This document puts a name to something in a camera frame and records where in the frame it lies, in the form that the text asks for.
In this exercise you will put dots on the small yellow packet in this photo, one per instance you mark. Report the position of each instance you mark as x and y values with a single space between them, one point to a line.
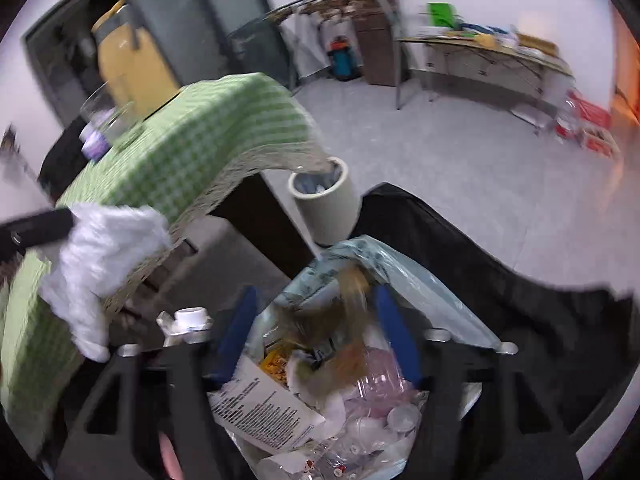
484 39

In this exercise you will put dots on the green checked tablecloth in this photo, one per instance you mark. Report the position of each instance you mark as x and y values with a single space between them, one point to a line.
200 135

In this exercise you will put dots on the purple tissue box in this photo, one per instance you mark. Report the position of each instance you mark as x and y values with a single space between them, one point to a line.
94 146

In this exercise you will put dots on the flat cardboard box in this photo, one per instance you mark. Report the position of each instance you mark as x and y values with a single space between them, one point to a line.
537 45

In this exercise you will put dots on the pink cloth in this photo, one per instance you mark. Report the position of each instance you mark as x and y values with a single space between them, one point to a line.
170 460

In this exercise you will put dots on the white wad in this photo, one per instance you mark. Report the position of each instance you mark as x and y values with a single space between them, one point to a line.
325 410

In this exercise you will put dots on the white tissue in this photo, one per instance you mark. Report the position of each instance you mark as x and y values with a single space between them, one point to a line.
100 260

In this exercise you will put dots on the clear plastic tray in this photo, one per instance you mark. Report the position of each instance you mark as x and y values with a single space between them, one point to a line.
380 385

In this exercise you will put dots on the clear drinking glass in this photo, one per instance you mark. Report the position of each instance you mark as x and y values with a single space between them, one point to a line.
120 120

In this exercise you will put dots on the green box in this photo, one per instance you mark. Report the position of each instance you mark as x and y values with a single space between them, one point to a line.
442 15

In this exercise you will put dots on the yellow thermos jug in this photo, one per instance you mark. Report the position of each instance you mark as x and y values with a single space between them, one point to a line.
130 70

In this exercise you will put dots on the brown dried plant scraps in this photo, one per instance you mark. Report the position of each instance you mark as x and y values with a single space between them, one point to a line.
350 360

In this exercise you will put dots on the blue orange canister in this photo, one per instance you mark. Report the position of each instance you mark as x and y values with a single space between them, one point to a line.
342 62

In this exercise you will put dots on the pale plastic trash bag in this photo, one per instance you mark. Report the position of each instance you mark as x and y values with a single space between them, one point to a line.
425 280

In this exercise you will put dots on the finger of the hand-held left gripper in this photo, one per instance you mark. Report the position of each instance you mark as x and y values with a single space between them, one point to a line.
40 227

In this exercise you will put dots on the yellow snack packet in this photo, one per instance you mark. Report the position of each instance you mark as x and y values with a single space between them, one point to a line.
274 362

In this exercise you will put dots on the white round waste bin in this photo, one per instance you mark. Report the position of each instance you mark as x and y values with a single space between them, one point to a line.
325 215

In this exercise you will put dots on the sliding glass door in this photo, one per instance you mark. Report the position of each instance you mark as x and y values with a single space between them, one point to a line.
200 10

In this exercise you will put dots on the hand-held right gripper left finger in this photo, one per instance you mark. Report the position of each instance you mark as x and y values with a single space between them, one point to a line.
232 340

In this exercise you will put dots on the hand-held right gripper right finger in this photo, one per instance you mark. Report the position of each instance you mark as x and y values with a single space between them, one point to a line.
397 340

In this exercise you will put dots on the folding camp table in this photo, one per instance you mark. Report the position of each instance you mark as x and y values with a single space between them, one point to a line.
500 52

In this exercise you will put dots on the brown cabinet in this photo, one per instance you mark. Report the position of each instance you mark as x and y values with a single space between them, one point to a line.
375 50

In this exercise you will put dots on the red plastic basket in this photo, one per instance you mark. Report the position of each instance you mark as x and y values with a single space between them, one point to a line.
592 110

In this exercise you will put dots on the dark wooden dining table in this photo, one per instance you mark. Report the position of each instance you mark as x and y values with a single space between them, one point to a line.
270 220

